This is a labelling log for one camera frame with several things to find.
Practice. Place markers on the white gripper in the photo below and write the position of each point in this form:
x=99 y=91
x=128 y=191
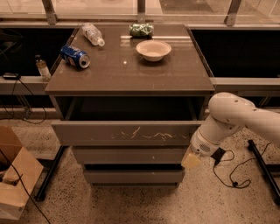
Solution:
x=202 y=145

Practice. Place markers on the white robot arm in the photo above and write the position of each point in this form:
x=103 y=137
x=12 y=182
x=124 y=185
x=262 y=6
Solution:
x=229 y=113

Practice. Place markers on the grey drawer cabinet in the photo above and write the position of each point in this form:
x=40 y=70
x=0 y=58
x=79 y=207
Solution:
x=120 y=85

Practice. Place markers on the grey bottom drawer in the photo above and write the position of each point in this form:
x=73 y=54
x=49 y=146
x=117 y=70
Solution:
x=134 y=177

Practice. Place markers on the grey middle drawer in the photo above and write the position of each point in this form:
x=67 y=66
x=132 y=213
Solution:
x=120 y=155

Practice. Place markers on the black power adapter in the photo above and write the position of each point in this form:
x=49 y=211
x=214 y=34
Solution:
x=217 y=156

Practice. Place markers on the black metal stand leg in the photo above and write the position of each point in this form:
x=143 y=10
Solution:
x=268 y=171

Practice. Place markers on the white paper bowl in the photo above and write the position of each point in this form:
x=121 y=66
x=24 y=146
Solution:
x=153 y=50

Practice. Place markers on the green crushed can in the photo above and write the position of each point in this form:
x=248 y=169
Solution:
x=141 y=30

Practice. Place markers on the black left stand leg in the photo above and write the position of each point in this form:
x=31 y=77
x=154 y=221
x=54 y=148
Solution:
x=50 y=166

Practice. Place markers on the blue pepsi can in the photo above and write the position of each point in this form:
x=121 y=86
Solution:
x=74 y=56

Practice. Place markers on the clear plastic water bottle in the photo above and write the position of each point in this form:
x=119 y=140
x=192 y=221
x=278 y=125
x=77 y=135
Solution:
x=92 y=34

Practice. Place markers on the small glass bottle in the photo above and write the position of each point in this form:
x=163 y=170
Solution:
x=42 y=68

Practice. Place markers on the cardboard box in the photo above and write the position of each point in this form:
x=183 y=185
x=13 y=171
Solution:
x=20 y=172

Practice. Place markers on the black device on ledge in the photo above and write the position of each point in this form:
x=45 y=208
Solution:
x=12 y=76

